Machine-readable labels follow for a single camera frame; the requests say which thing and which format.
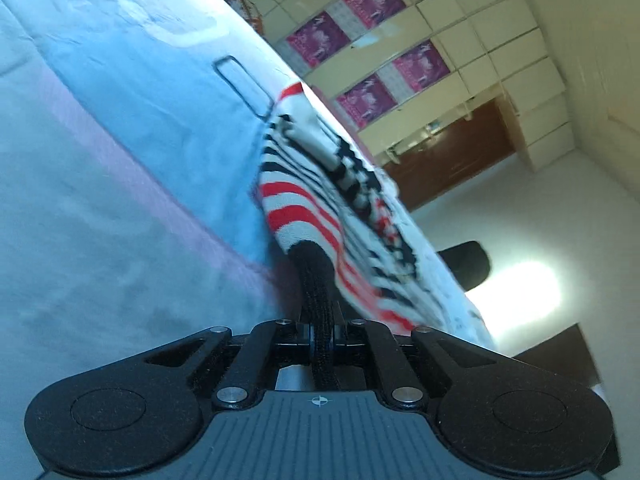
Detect striped knit child sweater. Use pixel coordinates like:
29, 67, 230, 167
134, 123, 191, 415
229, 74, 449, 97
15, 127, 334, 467
254, 81, 497, 394

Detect black office chair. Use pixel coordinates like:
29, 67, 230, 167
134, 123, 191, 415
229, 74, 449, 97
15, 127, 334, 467
438, 240, 491, 292

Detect brown wooden door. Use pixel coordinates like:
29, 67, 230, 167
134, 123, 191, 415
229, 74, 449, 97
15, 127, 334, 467
384, 101, 515, 211

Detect white corner shelves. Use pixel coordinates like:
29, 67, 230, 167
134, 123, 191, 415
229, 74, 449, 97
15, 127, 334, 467
374, 103, 473, 166

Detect upper right purple poster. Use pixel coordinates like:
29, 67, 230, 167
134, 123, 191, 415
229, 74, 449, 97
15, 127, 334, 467
336, 74, 397, 130

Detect purple poster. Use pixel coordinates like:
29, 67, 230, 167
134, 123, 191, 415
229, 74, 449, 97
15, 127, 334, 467
286, 11, 350, 68
326, 0, 406, 37
336, 74, 397, 130
378, 40, 450, 102

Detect lower right purple poster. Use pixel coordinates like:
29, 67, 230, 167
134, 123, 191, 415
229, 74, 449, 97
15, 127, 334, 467
378, 40, 450, 102

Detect cream glossy wardrobe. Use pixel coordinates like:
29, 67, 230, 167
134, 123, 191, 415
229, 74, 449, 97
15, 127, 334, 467
226, 0, 575, 169

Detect upper left purple poster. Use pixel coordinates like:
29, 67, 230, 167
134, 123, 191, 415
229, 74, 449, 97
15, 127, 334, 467
286, 11, 350, 68

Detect far patterned pillow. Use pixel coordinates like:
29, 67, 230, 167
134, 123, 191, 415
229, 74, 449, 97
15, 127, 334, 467
224, 0, 265, 36

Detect lower left purple poster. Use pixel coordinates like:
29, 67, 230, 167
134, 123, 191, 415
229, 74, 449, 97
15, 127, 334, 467
326, 0, 406, 37

